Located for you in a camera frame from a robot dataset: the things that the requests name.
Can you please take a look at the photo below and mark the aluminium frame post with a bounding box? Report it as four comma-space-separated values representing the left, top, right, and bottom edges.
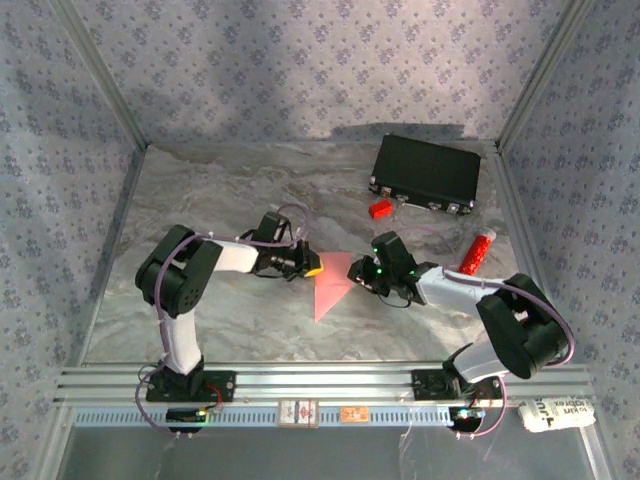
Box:
49, 0, 151, 149
494, 0, 596, 151

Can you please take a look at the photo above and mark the red glitter tube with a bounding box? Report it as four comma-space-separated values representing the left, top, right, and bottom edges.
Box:
458, 224, 497, 276

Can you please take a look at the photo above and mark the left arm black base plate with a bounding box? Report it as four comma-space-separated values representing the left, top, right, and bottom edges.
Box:
144, 369, 237, 404

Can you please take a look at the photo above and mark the aluminium side frame bar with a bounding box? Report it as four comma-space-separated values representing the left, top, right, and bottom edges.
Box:
74, 144, 149, 366
494, 144, 571, 361

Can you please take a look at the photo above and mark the aluminium mounting rail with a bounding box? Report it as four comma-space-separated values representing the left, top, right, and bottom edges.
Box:
52, 363, 596, 407

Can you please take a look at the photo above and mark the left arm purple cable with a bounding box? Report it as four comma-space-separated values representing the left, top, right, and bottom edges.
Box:
134, 203, 314, 441

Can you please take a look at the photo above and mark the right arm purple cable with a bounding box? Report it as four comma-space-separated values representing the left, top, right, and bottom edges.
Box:
399, 225, 576, 441

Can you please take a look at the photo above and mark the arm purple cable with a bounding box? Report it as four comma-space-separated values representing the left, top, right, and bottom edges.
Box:
399, 225, 576, 441
134, 203, 314, 441

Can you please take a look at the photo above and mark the black hard case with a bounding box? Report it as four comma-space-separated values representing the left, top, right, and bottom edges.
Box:
368, 133, 482, 217

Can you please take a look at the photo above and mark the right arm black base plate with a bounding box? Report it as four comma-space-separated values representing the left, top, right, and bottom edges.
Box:
410, 368, 504, 401

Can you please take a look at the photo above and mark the slotted grey cable duct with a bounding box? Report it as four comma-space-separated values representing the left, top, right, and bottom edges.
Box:
72, 405, 454, 429

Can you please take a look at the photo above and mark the white printed paper roll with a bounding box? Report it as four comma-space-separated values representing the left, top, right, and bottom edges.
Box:
517, 395, 599, 435

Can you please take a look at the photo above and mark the pink paper sheet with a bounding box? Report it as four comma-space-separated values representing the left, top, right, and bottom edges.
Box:
313, 251, 357, 324

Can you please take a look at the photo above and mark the white red label card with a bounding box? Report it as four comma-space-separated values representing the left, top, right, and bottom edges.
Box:
277, 398, 321, 430

